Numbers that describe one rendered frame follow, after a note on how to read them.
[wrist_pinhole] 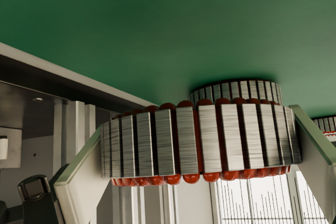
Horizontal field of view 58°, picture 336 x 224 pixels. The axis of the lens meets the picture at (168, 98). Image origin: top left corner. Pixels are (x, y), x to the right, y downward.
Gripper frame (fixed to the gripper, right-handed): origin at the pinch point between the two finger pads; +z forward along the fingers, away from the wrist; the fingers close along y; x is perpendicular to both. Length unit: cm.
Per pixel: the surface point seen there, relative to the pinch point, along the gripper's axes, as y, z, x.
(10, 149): -26.4, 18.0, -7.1
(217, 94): 1.7, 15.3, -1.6
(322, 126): 23, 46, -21
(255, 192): 64, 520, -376
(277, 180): 107, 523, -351
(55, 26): -8.0, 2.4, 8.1
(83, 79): -11.3, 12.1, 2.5
